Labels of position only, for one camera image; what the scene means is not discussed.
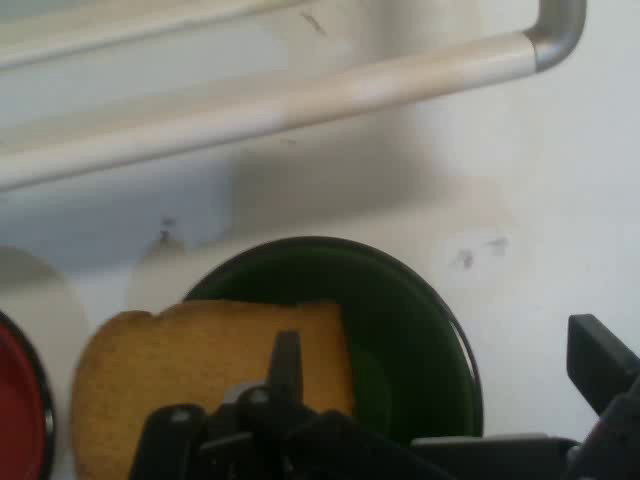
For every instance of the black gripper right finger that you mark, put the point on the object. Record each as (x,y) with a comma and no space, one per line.
(600,360)

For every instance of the red bowl black rim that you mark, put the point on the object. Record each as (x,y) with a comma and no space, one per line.
(17,400)

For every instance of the toast bread slice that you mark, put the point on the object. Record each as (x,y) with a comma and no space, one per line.
(175,360)

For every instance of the dark green bowl black rim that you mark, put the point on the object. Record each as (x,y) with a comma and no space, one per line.
(400,325)

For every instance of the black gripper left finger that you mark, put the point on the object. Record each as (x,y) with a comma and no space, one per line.
(286,370)

